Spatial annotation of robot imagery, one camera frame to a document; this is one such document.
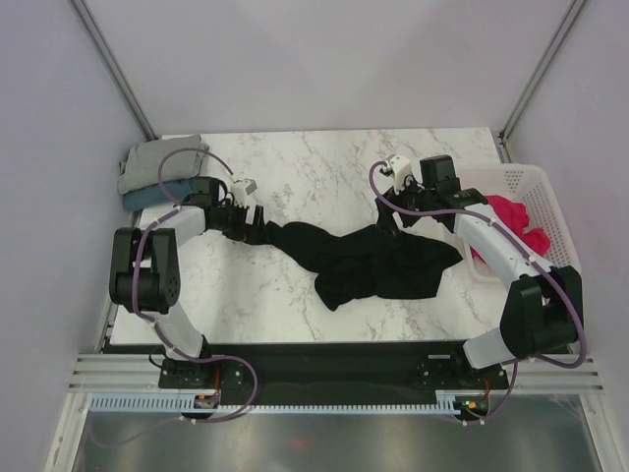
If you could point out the right aluminium corner post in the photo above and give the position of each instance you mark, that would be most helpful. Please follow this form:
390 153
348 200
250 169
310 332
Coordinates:
567 22

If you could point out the folded grey t shirt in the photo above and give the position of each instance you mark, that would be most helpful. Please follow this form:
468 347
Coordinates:
141 167

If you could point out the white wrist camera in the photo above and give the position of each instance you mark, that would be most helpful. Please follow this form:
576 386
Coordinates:
241 190
399 169

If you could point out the left aluminium corner post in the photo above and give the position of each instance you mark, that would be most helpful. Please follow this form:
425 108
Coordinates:
113 67

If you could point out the white slotted cable duct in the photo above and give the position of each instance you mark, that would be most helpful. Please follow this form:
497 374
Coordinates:
190 404

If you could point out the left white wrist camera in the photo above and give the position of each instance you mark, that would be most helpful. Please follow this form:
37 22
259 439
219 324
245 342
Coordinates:
241 190

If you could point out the black t shirt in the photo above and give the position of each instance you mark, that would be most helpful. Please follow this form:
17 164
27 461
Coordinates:
366 263

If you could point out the aluminium frame rail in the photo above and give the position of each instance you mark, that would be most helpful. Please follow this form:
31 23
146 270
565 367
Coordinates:
133 373

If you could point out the folded blue t shirt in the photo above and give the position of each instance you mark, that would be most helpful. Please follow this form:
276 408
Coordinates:
153 195

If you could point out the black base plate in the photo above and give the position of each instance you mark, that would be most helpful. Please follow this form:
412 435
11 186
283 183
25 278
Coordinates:
400 369

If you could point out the pink t shirt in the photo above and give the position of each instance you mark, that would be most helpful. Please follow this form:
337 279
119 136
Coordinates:
515 216

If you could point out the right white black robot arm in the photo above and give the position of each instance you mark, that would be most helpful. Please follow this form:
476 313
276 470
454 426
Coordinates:
543 313

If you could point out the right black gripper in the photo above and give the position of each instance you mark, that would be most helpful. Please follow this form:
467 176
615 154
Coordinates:
384 217

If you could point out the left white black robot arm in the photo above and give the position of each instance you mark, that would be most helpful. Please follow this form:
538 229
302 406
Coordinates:
145 275

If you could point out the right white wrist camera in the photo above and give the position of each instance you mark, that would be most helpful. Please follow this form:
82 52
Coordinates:
399 169

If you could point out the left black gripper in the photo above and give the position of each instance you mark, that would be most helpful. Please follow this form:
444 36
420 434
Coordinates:
254 234

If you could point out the aluminium corner post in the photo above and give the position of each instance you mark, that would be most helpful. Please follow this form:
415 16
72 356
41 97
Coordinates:
567 22
113 67

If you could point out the white plastic basket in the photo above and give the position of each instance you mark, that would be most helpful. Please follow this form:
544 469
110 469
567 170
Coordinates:
526 184

